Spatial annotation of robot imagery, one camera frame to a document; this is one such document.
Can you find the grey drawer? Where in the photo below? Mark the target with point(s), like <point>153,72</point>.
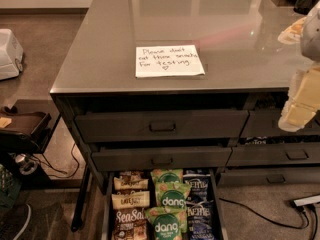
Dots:
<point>275,154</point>
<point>160,125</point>
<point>264,123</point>
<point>270,176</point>
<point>156,158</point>

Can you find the green plastic crate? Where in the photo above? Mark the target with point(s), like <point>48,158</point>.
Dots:
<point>9,188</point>

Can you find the rear cream snack bag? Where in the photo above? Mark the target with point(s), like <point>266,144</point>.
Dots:
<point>121,184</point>

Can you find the dark grey drawer cabinet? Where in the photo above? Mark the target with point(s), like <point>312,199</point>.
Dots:
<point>246,68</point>

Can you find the white handwritten paper note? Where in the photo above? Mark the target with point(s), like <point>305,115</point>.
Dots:
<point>165,61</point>

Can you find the black chair seat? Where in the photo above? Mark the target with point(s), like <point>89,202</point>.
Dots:
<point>22,132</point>

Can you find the middle right grey drawer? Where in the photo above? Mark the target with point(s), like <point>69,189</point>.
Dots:
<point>275,154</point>

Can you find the middle green Dang bag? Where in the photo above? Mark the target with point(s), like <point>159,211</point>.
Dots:
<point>173,194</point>

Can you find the green dang bag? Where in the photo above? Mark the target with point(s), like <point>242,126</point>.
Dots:
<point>173,194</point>
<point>167,175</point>
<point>169,223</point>

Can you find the blue kettle chip bag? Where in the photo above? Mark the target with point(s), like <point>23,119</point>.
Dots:
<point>198,180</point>
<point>200,221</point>

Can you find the white appliance on floor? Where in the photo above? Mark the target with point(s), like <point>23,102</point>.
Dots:
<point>11,55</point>

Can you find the middle left grey drawer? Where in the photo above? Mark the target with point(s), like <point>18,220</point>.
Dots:
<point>156,158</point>

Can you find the rear green Dang bag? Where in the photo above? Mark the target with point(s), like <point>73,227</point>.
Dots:
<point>167,175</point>

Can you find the open bottom left drawer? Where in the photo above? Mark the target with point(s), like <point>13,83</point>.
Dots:
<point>109,216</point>

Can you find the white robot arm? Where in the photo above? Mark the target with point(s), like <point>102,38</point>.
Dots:
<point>305,32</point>

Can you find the white power strip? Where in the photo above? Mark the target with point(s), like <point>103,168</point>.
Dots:
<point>306,201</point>

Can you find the silver round caster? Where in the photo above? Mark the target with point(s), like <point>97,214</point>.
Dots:
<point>26,165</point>

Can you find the front green Dang bag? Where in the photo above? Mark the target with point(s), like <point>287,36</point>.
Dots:
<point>169,223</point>

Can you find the front cream snack bag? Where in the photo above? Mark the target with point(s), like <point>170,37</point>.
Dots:
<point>135,200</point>

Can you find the top right grey drawer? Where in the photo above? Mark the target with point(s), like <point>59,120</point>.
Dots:
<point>264,123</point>

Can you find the bottom right grey drawer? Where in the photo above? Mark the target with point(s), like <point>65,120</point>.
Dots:
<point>270,176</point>

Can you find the cream snack bag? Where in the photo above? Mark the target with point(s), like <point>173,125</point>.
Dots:
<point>135,200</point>
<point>121,184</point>

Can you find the brown Sea Salt snack bag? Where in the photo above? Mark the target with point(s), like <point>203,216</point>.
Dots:
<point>130,224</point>

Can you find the top left grey drawer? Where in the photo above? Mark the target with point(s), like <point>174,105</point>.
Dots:
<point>160,125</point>

